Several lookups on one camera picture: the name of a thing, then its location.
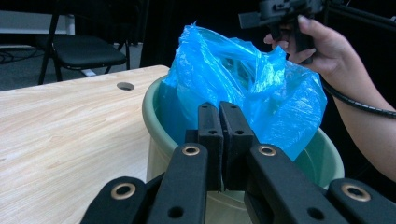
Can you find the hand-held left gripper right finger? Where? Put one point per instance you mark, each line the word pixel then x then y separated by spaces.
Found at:
pixel 237 140

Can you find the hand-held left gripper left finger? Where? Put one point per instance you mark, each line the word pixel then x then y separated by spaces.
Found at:
pixel 212 143

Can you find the green plastic bin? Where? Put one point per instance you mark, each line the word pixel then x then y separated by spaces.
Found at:
pixel 155 124

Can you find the blue plastic bag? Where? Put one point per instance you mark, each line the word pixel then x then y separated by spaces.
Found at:
pixel 218 71

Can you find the black metal bar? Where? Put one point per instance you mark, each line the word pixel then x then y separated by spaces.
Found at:
pixel 364 15

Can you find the black folding chair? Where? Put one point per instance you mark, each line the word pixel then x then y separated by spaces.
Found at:
pixel 87 53

